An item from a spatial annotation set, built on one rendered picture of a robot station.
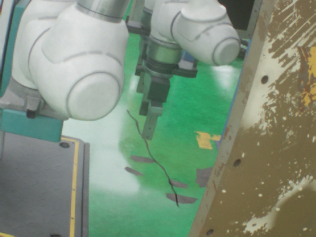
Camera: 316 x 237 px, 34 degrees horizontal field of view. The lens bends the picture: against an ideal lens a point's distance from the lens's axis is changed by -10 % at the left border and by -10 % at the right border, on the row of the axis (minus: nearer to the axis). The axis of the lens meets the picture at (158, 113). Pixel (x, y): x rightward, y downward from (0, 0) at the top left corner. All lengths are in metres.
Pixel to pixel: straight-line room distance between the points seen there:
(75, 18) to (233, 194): 0.45
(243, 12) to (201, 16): 1.35
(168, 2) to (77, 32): 0.35
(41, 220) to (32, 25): 0.63
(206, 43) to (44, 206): 0.75
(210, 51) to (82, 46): 0.29
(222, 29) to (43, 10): 0.39
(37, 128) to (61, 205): 0.44
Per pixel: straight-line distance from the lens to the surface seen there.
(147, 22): 1.64
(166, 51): 1.36
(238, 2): 2.50
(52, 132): 1.28
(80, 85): 1.00
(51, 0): 1.21
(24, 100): 1.28
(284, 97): 0.79
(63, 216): 1.63
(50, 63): 1.06
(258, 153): 0.81
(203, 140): 3.02
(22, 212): 1.61
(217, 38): 1.18
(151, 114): 1.36
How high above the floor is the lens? 1.30
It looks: 24 degrees down
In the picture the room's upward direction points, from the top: 15 degrees clockwise
